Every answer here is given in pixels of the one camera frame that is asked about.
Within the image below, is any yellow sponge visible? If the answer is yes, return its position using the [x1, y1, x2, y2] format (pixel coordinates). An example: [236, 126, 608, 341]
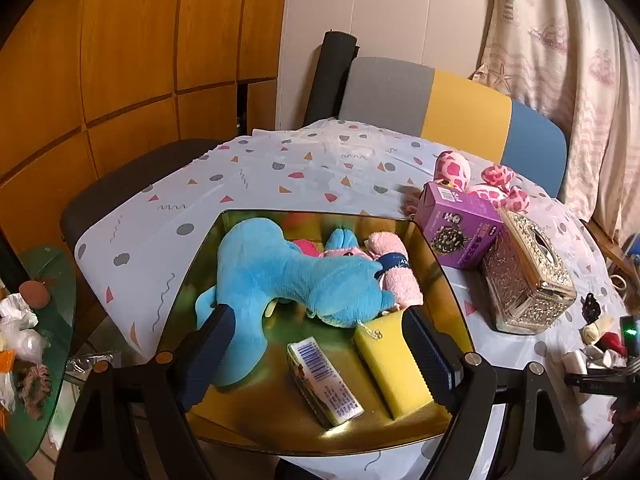
[354, 311, 433, 419]

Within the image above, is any blue plush toy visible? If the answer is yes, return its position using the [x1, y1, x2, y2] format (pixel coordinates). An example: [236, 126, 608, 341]
[195, 218, 395, 387]

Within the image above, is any black braided beaded hair piece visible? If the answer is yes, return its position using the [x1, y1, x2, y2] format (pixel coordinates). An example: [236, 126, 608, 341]
[582, 292, 602, 324]

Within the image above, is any rolled pink towel blue band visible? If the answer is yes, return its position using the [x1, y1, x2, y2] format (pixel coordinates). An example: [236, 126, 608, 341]
[366, 231, 423, 311]

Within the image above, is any glittery gold tissue box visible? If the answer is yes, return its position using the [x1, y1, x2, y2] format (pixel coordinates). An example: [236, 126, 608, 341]
[482, 209, 577, 336]

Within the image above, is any white blue tissue pack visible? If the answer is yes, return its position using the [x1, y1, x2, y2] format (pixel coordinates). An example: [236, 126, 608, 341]
[286, 337, 364, 428]

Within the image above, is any purple cardboard box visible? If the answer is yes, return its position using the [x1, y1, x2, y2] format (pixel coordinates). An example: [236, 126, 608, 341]
[414, 182, 503, 270]

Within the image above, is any patterned white tablecloth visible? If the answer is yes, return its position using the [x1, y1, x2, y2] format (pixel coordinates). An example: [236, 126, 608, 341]
[72, 117, 632, 480]

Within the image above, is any pink small plush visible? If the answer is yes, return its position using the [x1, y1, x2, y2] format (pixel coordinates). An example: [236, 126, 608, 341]
[293, 229, 371, 260]

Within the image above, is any green glass side table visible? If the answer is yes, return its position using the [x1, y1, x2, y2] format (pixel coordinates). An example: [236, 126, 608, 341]
[6, 245, 77, 463]

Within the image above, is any pink spotted plush toy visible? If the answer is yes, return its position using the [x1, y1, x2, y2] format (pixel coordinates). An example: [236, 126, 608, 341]
[434, 151, 530, 214]

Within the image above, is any dark upholstered stool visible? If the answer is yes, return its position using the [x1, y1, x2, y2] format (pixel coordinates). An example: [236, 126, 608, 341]
[60, 139, 219, 252]

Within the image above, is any grey yellow blue chair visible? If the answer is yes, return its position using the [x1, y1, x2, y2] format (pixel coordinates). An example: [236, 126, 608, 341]
[338, 58, 567, 197]

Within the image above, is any black rolled mat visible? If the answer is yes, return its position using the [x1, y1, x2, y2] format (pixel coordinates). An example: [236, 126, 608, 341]
[303, 30, 359, 126]

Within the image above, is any pink patterned curtain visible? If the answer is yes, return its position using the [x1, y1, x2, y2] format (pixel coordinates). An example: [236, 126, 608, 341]
[473, 0, 639, 242]

